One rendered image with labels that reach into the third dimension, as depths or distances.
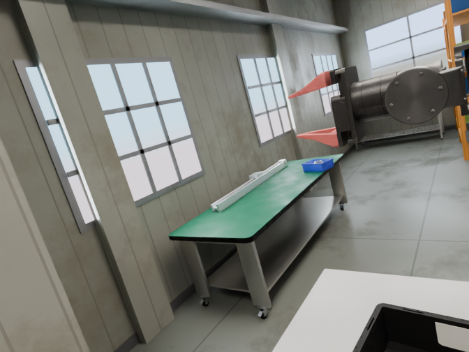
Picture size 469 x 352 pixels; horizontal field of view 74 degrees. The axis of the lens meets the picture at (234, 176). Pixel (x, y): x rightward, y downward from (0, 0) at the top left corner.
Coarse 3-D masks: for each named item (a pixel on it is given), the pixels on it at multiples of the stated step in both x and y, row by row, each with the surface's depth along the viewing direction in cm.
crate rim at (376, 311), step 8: (384, 304) 79; (376, 312) 77; (408, 312) 74; (416, 312) 73; (424, 312) 73; (368, 320) 75; (376, 320) 75; (440, 320) 70; (448, 320) 69; (456, 320) 68; (464, 320) 68; (368, 328) 74; (360, 336) 71; (368, 336) 71; (360, 344) 69
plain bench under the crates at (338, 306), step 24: (312, 288) 131; (336, 288) 127; (360, 288) 123; (384, 288) 119; (408, 288) 116; (432, 288) 112; (456, 288) 109; (312, 312) 117; (336, 312) 114; (360, 312) 110; (432, 312) 102; (456, 312) 99; (288, 336) 109; (312, 336) 106; (336, 336) 103
